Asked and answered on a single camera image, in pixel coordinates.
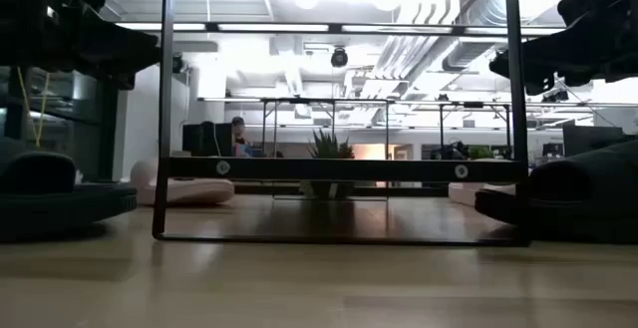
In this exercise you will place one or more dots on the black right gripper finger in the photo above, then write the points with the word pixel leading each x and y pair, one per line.
pixel 558 59
pixel 541 85

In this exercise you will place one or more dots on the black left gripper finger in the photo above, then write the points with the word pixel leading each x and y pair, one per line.
pixel 122 81
pixel 114 54

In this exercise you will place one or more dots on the black rubber slide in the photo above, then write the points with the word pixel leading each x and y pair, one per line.
pixel 573 208
pixel 60 208

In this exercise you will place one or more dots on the pink rubber slide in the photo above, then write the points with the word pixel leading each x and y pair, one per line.
pixel 468 193
pixel 199 191

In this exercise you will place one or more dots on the round black hanging lamp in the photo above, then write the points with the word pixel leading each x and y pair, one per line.
pixel 177 64
pixel 339 58

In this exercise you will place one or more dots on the black computer monitor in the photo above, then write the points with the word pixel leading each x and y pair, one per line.
pixel 204 141
pixel 593 141

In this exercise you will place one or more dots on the person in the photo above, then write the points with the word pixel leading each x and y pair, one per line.
pixel 239 133

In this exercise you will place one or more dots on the long ceiling light strip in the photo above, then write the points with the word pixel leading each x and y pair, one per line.
pixel 274 27

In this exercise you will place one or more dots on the potted green succulent plant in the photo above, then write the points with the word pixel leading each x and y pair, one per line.
pixel 326 148

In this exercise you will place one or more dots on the black metal rack frame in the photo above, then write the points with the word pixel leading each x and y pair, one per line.
pixel 344 169

